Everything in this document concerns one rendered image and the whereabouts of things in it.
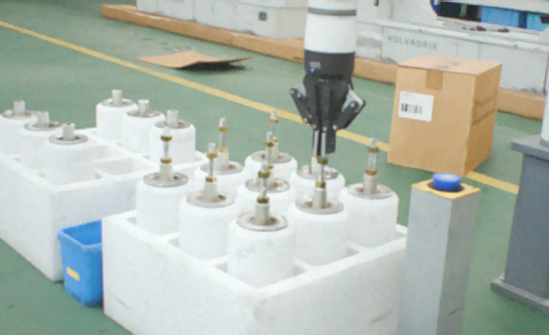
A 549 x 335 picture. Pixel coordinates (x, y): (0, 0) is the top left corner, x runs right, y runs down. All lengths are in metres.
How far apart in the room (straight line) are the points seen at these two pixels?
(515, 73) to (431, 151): 1.09
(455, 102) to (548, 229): 0.84
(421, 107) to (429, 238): 1.20
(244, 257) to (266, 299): 0.07
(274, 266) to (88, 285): 0.43
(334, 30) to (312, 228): 0.29
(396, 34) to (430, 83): 1.48
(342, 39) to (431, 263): 0.34
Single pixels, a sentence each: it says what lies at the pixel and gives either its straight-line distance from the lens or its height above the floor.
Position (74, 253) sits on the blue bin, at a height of 0.10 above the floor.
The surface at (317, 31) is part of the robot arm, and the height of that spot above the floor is 0.52.
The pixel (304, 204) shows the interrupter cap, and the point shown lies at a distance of 1.18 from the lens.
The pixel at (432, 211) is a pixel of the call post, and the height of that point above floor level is 0.29.
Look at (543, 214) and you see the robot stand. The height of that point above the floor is 0.18.
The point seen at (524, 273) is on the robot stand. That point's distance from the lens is 1.55.
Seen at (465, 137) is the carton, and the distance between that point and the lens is 2.27.
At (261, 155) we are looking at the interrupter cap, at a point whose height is 0.25.
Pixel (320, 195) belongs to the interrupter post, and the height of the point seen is 0.27.
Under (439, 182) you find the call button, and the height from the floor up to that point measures 0.33.
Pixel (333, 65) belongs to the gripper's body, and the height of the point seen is 0.47.
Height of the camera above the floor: 0.65
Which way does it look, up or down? 17 degrees down
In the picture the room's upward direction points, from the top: 3 degrees clockwise
